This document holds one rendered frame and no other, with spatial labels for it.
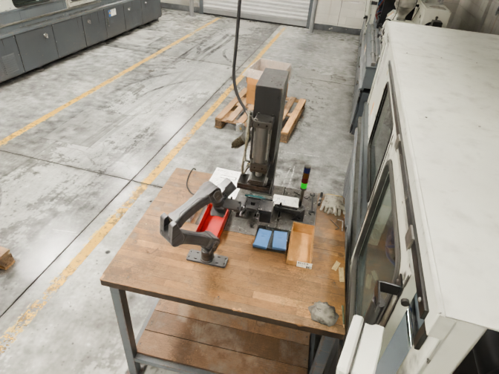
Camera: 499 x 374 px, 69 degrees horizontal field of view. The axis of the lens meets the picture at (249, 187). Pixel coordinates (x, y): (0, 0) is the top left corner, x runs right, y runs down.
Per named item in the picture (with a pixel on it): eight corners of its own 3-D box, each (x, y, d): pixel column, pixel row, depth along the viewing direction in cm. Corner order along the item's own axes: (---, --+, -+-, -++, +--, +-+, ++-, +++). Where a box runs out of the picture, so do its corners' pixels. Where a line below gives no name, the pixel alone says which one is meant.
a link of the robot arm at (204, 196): (208, 176, 160) (151, 222, 149) (221, 186, 155) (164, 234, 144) (214, 194, 169) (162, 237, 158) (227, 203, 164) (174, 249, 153)
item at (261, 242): (252, 248, 188) (252, 243, 186) (259, 228, 200) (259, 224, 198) (265, 251, 186) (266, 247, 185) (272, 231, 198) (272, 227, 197)
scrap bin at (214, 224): (194, 240, 192) (194, 231, 188) (209, 211, 212) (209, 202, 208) (217, 244, 190) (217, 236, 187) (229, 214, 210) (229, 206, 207)
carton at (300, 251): (285, 265, 184) (287, 254, 179) (291, 231, 204) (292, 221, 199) (310, 270, 182) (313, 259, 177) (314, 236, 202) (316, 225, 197)
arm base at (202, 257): (189, 239, 181) (185, 248, 176) (229, 246, 179) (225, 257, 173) (190, 250, 186) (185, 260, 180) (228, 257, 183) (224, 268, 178)
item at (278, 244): (272, 251, 187) (272, 246, 185) (274, 231, 199) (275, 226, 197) (285, 253, 186) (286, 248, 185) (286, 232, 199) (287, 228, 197)
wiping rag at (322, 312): (307, 300, 168) (307, 322, 157) (309, 295, 166) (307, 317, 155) (338, 306, 166) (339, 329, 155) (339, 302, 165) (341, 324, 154)
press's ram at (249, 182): (235, 193, 198) (238, 145, 181) (246, 168, 219) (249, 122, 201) (268, 199, 196) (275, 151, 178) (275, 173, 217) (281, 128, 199)
